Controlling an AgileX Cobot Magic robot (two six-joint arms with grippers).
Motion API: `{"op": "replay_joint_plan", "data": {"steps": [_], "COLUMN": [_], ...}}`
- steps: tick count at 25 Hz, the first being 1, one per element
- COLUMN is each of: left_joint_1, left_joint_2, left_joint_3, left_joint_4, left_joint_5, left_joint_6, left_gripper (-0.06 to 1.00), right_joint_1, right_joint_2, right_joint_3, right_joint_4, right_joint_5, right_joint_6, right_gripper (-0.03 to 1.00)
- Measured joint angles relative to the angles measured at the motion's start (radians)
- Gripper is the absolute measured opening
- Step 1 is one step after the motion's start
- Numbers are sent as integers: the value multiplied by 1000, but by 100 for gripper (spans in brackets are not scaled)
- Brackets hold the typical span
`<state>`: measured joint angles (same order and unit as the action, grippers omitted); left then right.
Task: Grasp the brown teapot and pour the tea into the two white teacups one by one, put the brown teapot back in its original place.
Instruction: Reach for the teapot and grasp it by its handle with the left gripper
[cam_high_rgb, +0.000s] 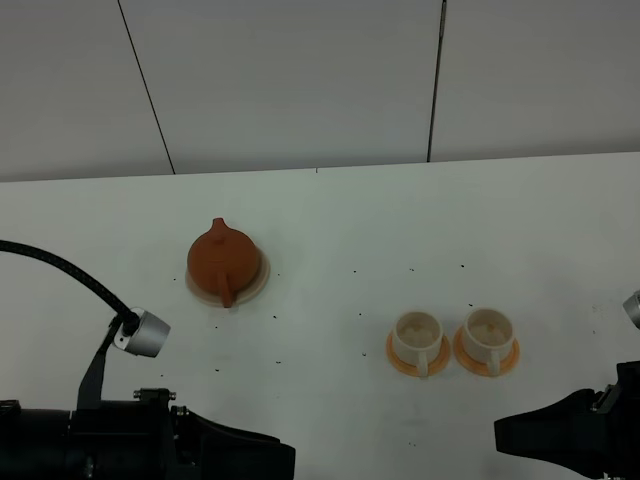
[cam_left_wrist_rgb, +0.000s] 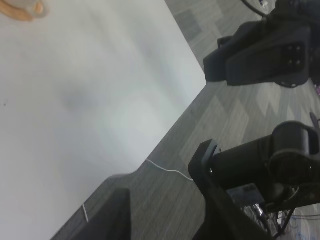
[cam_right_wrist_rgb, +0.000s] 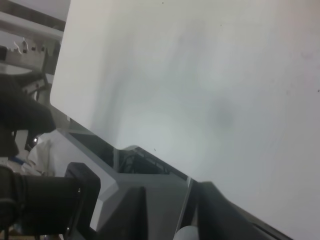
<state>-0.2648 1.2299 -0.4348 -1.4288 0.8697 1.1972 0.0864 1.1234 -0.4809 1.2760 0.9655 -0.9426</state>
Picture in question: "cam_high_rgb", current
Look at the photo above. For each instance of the orange cup saucer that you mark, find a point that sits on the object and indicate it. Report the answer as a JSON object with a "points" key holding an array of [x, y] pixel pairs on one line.
{"points": [[475, 367], [434, 367]]}

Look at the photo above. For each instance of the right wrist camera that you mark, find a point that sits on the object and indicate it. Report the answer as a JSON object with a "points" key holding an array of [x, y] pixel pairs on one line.
{"points": [[632, 308]]}

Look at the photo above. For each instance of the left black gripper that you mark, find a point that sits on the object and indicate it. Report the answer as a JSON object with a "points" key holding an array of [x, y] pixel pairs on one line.
{"points": [[150, 439]]}

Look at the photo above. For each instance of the right white teacup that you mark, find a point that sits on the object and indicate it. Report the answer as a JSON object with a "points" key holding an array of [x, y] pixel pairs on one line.
{"points": [[487, 337]]}

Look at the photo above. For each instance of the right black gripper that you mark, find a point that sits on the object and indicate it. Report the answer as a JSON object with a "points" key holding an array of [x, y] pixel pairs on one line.
{"points": [[593, 433]]}

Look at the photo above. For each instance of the right orange cup saucer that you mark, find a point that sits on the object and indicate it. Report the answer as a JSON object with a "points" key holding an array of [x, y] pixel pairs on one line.
{"points": [[475, 367]]}

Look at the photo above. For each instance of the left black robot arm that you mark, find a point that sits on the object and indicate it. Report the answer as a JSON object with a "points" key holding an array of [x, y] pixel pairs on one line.
{"points": [[35, 443]]}

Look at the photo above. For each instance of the left orange cup saucer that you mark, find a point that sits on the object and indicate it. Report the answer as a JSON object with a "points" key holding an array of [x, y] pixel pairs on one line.
{"points": [[434, 367]]}

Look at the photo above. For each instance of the beige round teapot coaster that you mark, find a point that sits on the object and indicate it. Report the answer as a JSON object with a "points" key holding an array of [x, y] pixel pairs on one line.
{"points": [[245, 295]]}

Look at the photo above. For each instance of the white teacup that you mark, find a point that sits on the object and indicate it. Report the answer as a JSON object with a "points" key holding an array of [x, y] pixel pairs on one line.
{"points": [[416, 340], [487, 337]]}

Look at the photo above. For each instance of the left white teacup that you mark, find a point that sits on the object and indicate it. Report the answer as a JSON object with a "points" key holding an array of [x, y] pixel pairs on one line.
{"points": [[416, 340]]}

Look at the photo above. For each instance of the brown clay teapot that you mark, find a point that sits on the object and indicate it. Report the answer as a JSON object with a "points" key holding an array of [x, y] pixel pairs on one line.
{"points": [[223, 261]]}

